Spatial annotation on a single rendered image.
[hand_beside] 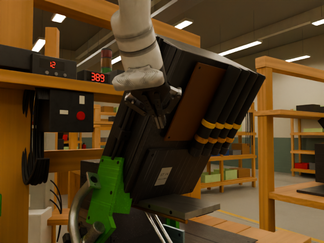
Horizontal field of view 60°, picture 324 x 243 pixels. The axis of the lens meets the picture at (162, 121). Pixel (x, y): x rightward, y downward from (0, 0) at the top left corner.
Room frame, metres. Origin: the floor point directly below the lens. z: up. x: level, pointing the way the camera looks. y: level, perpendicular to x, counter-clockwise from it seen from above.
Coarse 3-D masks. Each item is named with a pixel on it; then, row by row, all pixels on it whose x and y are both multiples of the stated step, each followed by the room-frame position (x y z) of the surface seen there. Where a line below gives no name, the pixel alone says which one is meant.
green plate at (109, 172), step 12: (108, 156) 0.89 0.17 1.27; (108, 168) 0.87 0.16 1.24; (120, 168) 0.83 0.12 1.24; (108, 180) 0.85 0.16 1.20; (120, 180) 0.85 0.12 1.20; (96, 192) 0.88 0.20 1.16; (108, 192) 0.83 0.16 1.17; (120, 192) 0.85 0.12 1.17; (96, 204) 0.86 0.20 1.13; (108, 204) 0.82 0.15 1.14; (120, 204) 0.85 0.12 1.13; (96, 216) 0.85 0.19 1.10
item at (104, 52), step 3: (105, 48) 1.26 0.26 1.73; (108, 48) 1.26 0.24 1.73; (102, 51) 1.26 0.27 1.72; (105, 51) 1.26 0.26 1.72; (108, 51) 1.26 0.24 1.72; (111, 51) 1.28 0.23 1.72; (102, 54) 1.26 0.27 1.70; (105, 54) 1.26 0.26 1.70; (108, 54) 1.26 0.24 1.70; (111, 54) 1.28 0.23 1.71; (102, 57) 1.26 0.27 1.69; (105, 57) 1.26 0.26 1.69; (108, 57) 1.26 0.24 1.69; (111, 57) 1.28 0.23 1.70
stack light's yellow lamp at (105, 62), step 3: (102, 60) 1.26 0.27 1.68; (105, 60) 1.26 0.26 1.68; (108, 60) 1.26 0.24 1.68; (111, 60) 1.28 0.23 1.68; (102, 63) 1.26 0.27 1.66; (105, 63) 1.26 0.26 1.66; (108, 63) 1.26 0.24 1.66; (111, 63) 1.28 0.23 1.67; (102, 66) 1.26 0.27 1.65; (105, 66) 1.26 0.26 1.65; (108, 66) 1.26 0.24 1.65; (111, 66) 1.28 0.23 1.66
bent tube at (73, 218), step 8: (88, 176) 0.87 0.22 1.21; (96, 176) 0.89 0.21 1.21; (88, 184) 0.85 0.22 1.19; (96, 184) 0.86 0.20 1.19; (80, 192) 0.88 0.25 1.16; (88, 192) 0.89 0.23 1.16; (80, 200) 0.89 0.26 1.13; (72, 208) 0.89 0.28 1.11; (72, 216) 0.89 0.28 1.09; (72, 224) 0.87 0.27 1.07; (72, 232) 0.86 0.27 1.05; (72, 240) 0.84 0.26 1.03; (80, 240) 0.84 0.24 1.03
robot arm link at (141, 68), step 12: (156, 48) 0.49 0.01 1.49; (132, 60) 0.49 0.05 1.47; (144, 60) 0.49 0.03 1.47; (156, 60) 0.50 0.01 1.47; (132, 72) 0.49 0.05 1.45; (144, 72) 0.48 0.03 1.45; (156, 72) 0.47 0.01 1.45; (120, 84) 0.48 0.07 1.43; (132, 84) 0.48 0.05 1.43; (144, 84) 0.47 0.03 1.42; (156, 84) 0.47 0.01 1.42
